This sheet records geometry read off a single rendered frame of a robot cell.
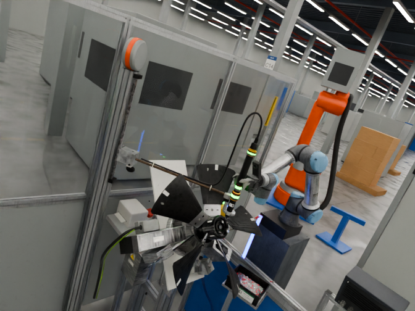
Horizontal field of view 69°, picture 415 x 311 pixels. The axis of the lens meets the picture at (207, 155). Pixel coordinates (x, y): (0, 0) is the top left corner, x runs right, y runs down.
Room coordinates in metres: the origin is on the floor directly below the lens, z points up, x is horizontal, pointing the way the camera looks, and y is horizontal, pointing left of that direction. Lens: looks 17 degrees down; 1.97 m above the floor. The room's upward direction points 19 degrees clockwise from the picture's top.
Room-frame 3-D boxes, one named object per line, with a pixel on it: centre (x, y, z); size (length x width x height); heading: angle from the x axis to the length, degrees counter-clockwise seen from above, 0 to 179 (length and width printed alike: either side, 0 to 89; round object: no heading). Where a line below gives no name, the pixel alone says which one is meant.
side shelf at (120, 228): (1.77, 0.28, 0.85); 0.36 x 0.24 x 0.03; 138
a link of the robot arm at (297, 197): (2.05, -0.71, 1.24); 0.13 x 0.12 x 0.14; 33
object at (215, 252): (1.54, -0.22, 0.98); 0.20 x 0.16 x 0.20; 48
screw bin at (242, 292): (1.52, -0.46, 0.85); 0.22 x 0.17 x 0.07; 63
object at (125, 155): (1.56, 0.42, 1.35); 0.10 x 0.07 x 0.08; 83
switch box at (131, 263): (1.54, 0.19, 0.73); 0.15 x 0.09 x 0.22; 48
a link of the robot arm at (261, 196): (1.70, -0.37, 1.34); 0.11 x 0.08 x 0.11; 33
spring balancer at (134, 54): (1.57, 0.51, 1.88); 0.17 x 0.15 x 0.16; 138
